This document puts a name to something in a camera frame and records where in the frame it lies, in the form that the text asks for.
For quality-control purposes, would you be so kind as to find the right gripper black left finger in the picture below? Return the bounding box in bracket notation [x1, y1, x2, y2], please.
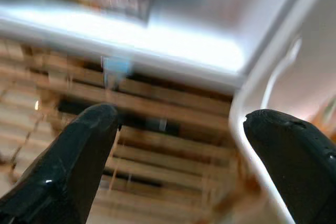
[0, 103, 119, 224]

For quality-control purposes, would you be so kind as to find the wooden slatted rack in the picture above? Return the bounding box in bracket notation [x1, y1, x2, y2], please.
[0, 37, 263, 224]

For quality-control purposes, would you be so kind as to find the dark printed food package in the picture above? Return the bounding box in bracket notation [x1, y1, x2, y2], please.
[34, 0, 156, 28]

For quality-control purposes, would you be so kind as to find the light blue plastic item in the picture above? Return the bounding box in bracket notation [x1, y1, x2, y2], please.
[101, 55, 132, 90]

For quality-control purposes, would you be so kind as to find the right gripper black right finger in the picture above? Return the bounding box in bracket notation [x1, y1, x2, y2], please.
[243, 109, 336, 224]

